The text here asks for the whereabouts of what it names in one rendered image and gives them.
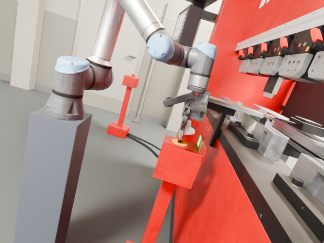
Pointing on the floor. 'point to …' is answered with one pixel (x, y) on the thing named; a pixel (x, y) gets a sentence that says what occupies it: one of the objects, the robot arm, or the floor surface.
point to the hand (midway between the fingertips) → (179, 136)
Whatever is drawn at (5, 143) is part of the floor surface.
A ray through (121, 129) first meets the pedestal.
